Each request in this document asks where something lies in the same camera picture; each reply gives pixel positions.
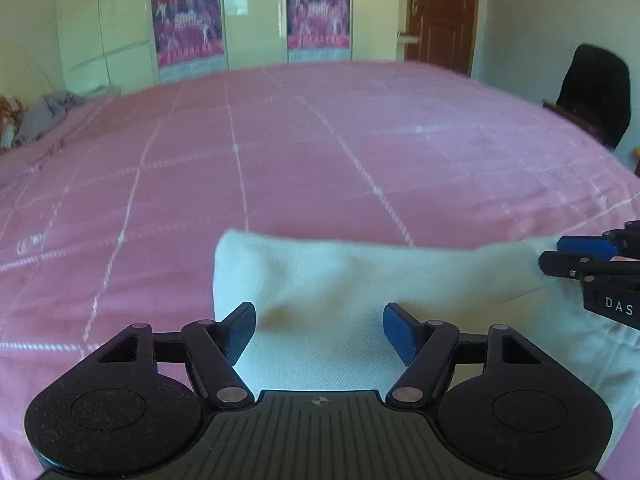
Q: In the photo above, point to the grey crumpled cloth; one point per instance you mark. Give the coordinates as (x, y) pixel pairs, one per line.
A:
(47, 115)

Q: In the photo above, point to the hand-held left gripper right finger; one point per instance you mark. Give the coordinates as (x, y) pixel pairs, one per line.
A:
(400, 332)

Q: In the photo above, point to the yellow object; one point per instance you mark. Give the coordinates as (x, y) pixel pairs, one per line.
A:
(637, 160)

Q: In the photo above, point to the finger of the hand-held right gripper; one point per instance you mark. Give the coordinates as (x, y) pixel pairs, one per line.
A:
(562, 264)
(582, 245)

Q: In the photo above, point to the purple wall poster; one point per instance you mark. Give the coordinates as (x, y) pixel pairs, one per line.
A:
(187, 30)
(318, 15)

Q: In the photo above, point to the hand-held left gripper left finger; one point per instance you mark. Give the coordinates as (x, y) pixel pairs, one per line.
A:
(239, 332)

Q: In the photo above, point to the brown wooden door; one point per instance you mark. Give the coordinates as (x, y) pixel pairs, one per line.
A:
(442, 15)

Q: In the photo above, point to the white corner shelf unit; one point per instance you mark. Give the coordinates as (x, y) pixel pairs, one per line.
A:
(407, 35)

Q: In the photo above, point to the orange striped pillow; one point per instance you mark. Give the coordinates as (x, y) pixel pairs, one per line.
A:
(7, 120)

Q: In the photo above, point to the white pants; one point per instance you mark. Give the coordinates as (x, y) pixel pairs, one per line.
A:
(330, 285)

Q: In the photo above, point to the white wardrobe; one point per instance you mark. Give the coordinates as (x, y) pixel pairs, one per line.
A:
(120, 15)

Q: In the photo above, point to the bed with pink checked sheet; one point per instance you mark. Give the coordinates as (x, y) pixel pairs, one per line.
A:
(310, 160)

